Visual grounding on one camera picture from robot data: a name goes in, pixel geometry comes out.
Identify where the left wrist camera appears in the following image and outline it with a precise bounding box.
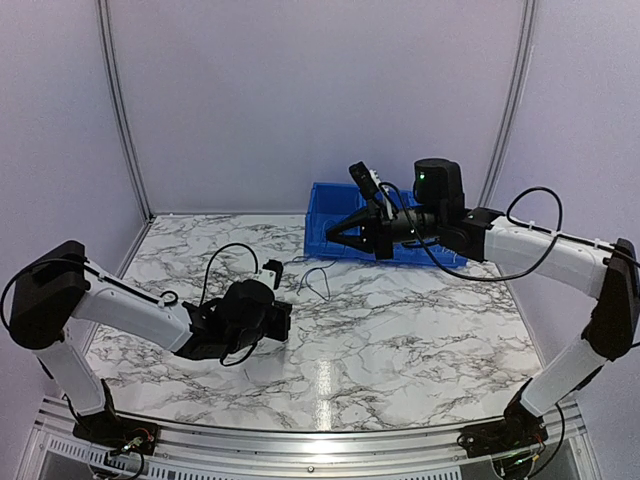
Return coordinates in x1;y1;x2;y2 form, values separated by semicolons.
254;259;284;291

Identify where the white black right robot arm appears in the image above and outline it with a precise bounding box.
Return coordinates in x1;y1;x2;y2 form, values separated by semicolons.
326;158;639;448

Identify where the aluminium front rail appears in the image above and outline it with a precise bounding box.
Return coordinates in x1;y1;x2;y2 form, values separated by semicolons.
19;394;601;480

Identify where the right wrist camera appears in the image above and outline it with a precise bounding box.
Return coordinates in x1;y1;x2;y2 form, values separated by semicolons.
349;162;395;220

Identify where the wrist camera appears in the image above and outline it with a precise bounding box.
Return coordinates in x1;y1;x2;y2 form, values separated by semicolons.
254;259;284;291
349;162;395;220

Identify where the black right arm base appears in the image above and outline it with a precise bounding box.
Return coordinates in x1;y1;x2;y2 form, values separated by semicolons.
457;394;548;458

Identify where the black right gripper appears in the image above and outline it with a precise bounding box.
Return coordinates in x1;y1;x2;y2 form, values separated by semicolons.
326;198;445;260

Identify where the blue plastic bin left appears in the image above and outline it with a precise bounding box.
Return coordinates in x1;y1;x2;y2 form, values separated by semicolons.
303;183;366;260

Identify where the aluminium frame post left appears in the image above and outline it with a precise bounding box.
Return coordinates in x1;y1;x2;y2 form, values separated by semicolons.
95;0;154;223

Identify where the blue plastic bin right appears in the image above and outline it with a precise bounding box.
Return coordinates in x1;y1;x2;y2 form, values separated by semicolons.
429;245;468;269

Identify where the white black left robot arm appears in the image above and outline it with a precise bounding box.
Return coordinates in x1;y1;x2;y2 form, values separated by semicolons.
1;240;292;445

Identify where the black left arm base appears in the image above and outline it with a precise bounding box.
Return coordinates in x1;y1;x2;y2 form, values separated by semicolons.
67;380;160;455

